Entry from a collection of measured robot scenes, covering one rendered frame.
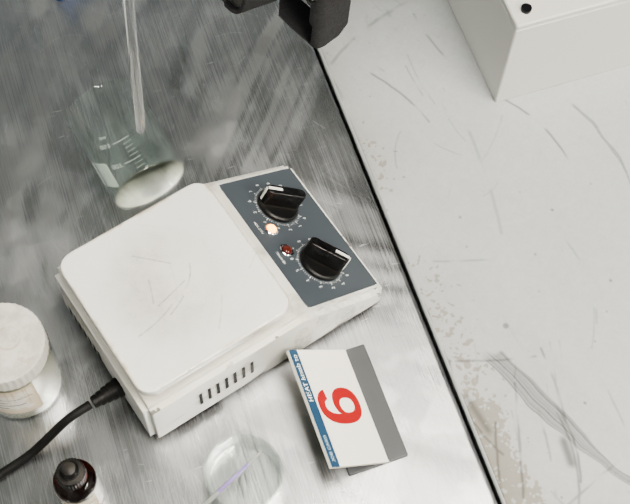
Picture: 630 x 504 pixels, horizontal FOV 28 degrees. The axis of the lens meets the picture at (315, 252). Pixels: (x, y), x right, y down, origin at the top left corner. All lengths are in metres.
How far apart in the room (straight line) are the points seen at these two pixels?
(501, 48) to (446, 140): 0.09
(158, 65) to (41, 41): 0.10
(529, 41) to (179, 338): 0.36
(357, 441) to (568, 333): 0.19
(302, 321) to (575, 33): 0.32
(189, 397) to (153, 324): 0.06
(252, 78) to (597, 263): 0.32
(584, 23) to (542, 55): 0.04
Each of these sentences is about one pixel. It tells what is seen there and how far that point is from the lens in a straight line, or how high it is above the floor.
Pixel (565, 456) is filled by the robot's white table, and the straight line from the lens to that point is 0.93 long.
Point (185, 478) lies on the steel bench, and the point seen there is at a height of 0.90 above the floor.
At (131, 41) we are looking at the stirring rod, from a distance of 0.73.
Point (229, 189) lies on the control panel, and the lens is 0.92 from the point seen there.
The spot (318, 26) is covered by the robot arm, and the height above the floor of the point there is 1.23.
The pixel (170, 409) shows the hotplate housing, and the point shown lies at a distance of 0.86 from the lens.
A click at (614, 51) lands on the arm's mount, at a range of 1.06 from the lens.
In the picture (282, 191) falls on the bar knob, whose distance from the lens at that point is 0.91.
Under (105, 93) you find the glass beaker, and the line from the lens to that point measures 0.95.
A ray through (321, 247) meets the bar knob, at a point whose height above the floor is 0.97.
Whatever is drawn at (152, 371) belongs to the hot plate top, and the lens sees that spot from 0.84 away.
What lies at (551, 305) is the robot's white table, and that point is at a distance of 0.97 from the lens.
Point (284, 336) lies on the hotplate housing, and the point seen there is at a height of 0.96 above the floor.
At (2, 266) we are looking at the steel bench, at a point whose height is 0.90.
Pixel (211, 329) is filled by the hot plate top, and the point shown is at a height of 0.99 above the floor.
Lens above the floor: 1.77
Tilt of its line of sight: 64 degrees down
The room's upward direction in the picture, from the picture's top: 3 degrees clockwise
